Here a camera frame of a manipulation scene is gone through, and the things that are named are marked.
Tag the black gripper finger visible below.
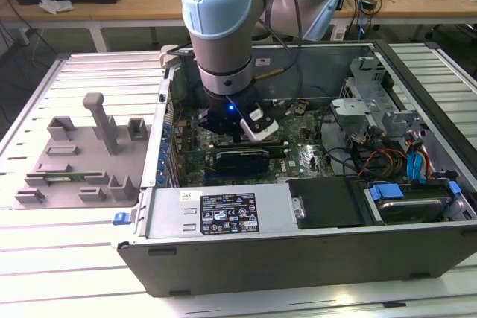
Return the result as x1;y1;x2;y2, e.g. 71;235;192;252
197;110;242;143

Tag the black graphics card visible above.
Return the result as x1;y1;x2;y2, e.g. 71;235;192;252
214;148;271;174

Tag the grey case latch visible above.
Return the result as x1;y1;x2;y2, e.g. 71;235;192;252
159;45;183;69

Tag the coin cell battery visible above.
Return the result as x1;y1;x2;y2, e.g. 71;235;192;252
293;98;311;115

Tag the green motherboard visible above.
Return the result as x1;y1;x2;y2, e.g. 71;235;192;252
169;98;336;187

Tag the silver power supply with label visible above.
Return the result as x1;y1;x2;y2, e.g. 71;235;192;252
138;183;299;239

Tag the black plastic shroud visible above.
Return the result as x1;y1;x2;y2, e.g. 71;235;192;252
287;177;370;230

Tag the silver metal disk bay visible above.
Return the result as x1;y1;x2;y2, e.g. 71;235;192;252
329;55;433;142

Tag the grey parts rack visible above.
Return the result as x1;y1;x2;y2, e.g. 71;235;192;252
13;92;154;209

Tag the green RAM stick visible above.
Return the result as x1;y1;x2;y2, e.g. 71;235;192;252
43;171;106;184

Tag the wooden desk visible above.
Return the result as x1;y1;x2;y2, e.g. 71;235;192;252
0;0;477;54

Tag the black open PC case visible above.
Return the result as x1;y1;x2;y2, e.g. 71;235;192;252
117;39;477;299

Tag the white crumpled paper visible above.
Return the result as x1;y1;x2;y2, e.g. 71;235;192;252
38;0;75;14

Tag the hard disk in blue carrier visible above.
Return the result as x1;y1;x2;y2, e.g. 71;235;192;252
367;179;463;226

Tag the red yellow power wire bundle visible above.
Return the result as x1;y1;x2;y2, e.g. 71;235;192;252
356;147;408;182

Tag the blue flat data wire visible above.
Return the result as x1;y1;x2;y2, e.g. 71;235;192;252
407;150;421;185
417;147;432;182

